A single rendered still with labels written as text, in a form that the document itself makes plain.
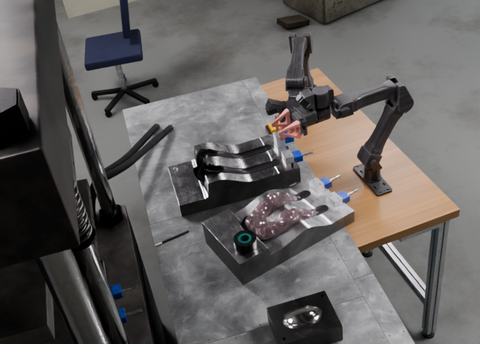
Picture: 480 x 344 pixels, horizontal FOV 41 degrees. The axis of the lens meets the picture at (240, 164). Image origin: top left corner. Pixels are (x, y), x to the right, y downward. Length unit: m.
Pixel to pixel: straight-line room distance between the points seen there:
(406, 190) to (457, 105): 1.98
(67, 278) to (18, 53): 0.40
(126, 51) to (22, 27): 3.28
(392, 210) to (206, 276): 0.75
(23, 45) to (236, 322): 1.26
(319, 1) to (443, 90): 1.37
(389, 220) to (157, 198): 0.93
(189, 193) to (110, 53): 2.19
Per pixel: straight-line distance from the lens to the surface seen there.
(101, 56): 4.56
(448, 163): 4.00
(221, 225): 2.31
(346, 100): 2.30
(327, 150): 2.77
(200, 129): 2.98
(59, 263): 1.13
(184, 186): 2.58
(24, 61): 1.17
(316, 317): 2.08
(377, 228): 2.42
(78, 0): 6.35
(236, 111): 3.06
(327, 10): 5.42
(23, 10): 1.37
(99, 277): 1.75
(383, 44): 5.18
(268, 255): 2.23
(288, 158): 2.56
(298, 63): 2.59
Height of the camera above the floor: 2.51
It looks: 39 degrees down
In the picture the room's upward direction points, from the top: 8 degrees counter-clockwise
